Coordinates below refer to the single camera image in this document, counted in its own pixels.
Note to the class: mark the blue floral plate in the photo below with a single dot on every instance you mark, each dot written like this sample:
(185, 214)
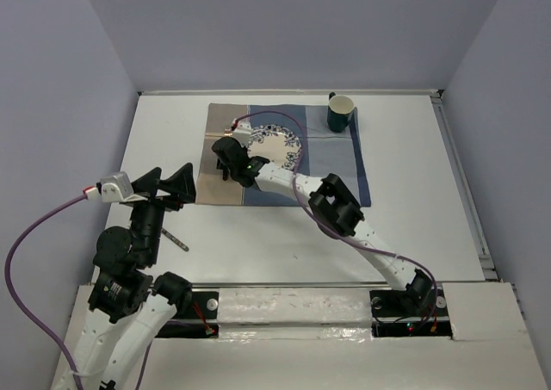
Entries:
(278, 144)

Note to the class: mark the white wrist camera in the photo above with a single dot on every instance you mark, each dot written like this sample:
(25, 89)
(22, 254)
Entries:
(242, 131)
(116, 188)

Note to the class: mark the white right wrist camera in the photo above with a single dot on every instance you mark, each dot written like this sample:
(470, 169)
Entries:
(242, 131)

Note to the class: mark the green mug white inside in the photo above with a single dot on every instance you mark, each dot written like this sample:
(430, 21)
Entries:
(339, 112)

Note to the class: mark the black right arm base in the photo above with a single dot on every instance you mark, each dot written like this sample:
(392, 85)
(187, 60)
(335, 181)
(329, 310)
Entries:
(418, 311)

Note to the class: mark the blue patchwork cloth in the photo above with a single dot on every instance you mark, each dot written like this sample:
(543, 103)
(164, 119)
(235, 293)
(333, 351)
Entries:
(323, 152)

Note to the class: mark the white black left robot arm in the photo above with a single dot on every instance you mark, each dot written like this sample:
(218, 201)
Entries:
(127, 307)

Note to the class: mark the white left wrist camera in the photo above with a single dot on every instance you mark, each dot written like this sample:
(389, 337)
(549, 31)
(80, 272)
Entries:
(116, 188)

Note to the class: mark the black-handled steak knife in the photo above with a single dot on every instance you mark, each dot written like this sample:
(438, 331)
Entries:
(176, 241)

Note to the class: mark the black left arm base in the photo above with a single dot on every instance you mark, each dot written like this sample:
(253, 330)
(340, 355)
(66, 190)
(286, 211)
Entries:
(197, 321)

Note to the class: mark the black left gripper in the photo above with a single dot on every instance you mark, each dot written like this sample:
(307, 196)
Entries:
(182, 183)

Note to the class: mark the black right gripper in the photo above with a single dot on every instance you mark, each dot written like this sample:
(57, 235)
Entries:
(242, 148)

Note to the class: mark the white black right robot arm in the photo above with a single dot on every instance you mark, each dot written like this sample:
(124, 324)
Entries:
(335, 211)

